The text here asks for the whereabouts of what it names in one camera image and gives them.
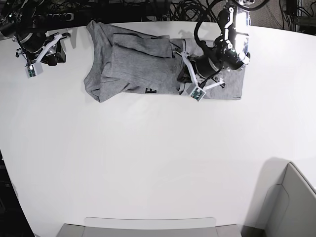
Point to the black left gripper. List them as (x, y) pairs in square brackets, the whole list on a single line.
[(204, 69)]

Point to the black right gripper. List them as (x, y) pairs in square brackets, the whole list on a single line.
[(31, 45)]

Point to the grey T-shirt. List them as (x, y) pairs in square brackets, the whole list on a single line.
[(134, 62)]

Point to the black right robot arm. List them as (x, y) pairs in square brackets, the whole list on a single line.
[(37, 25)]

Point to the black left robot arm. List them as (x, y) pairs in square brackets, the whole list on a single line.
[(230, 49)]

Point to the black power strip behind table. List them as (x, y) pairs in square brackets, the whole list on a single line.
[(56, 17)]

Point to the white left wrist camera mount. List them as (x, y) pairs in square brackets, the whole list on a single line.
[(195, 90)]

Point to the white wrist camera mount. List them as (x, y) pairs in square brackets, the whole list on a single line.
[(195, 90), (36, 68)]

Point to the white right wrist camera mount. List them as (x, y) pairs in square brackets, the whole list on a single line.
[(36, 68)]

